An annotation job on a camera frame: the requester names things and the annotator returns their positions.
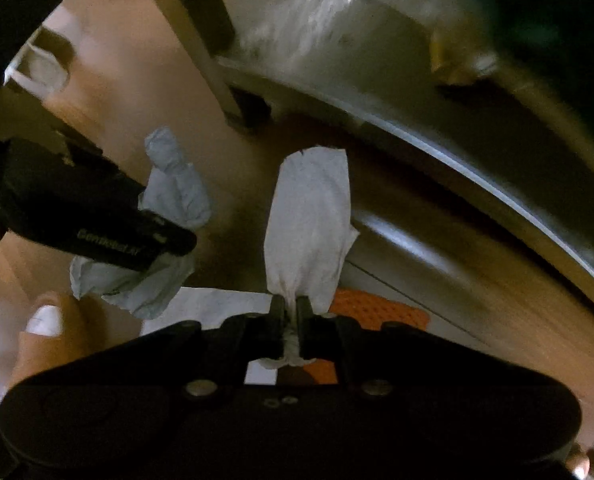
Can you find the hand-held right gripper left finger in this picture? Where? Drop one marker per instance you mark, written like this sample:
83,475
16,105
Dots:
277,322

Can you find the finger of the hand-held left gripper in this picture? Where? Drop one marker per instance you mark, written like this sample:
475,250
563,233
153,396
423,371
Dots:
169,240

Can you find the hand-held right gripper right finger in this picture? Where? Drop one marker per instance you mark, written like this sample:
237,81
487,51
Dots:
303,322

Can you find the blue-grey tissue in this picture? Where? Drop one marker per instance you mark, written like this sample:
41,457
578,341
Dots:
177,195

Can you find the white tissue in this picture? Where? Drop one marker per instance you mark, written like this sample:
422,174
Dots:
309,220

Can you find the white paper sheet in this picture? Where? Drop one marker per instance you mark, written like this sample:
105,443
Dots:
212,305

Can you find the orange mesh bag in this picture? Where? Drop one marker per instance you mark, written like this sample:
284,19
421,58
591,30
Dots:
377,310

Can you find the pale box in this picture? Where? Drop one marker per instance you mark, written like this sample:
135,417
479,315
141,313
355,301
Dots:
37,75

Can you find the person's foot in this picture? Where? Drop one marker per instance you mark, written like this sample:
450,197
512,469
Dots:
52,330

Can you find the metal frame chair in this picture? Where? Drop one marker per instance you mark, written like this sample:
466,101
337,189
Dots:
427,135

